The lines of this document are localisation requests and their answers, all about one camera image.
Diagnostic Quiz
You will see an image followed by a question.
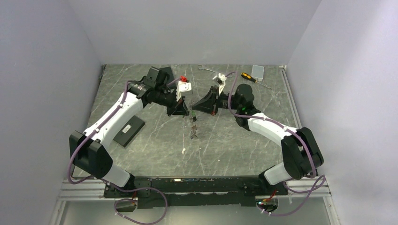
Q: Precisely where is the clear plastic box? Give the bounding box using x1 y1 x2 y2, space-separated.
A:
251 65 265 81

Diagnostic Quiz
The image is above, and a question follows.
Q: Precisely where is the aluminium frame rail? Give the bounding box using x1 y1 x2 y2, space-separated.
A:
58 178 331 201

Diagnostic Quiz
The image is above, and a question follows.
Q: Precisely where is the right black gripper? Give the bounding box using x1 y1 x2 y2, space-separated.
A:
192 85 242 116

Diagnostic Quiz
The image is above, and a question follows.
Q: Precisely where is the silver wrench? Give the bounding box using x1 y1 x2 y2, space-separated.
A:
198 65 217 73

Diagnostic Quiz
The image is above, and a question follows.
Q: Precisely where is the round metal keyring disc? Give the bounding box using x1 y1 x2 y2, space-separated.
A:
189 100 198 139

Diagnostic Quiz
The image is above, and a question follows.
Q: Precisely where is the black rectangular block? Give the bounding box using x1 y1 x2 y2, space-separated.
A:
164 67 175 85

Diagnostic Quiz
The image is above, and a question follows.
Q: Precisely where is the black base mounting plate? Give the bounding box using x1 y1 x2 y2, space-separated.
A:
103 176 288 209

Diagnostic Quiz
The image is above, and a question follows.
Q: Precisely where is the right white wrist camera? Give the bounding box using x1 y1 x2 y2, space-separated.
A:
212 73 227 95

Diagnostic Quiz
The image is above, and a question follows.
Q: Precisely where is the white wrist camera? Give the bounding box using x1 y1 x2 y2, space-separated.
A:
176 76 193 102
212 73 227 95

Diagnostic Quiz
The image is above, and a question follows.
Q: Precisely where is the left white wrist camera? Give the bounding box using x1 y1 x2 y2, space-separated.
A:
176 76 193 102

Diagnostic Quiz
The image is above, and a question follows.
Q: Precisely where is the black box with label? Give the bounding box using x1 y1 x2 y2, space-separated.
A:
113 116 145 148

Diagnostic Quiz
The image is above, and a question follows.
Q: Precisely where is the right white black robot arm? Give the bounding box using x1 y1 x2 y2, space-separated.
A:
192 84 324 195

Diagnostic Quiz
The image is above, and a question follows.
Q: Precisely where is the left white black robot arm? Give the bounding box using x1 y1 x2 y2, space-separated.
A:
67 67 192 197

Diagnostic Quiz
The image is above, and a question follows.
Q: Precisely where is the yellow black screwdriver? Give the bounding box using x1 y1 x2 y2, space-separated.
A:
241 73 271 90

